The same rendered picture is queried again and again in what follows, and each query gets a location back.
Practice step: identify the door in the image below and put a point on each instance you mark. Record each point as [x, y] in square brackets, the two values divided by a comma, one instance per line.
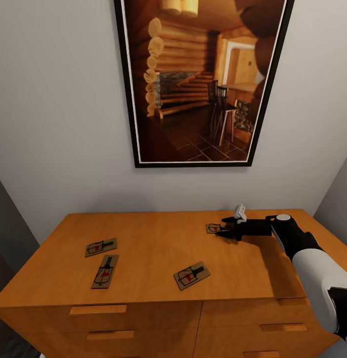
[17, 246]

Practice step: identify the mousetrap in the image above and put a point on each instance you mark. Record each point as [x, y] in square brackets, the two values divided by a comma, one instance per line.
[101, 247]
[105, 272]
[189, 276]
[213, 228]

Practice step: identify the cabinet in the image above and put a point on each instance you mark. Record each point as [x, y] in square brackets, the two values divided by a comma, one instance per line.
[253, 304]

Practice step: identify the picture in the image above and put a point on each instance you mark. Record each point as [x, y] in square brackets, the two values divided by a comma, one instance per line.
[198, 75]

